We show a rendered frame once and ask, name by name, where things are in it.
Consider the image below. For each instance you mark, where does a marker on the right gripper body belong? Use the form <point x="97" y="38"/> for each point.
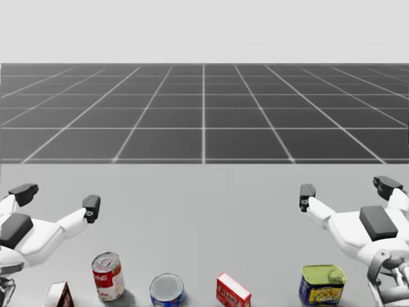
<point x="367" y="233"/>

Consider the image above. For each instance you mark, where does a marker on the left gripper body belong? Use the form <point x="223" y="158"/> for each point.
<point x="35" y="238"/>

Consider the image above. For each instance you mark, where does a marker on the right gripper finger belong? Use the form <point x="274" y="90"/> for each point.
<point x="314" y="206"/>
<point x="391" y="192"/>

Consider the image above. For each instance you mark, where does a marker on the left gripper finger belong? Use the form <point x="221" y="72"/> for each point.
<point x="80" y="215"/>
<point x="19" y="195"/>

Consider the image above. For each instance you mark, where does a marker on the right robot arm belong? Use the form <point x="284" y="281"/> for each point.
<point x="388" y="278"/>

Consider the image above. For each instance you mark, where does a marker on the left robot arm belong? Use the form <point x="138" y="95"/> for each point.
<point x="7" y="281"/>

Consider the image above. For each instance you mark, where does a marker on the red and white carton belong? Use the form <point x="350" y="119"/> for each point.
<point x="60" y="295"/>

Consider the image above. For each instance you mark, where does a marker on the red and white can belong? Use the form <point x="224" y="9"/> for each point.
<point x="108" y="276"/>

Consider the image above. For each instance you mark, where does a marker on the green and blue rectangular can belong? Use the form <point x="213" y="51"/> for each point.
<point x="322" y="284"/>

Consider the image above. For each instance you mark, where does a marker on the blue flat can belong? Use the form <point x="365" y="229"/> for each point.
<point x="166" y="290"/>

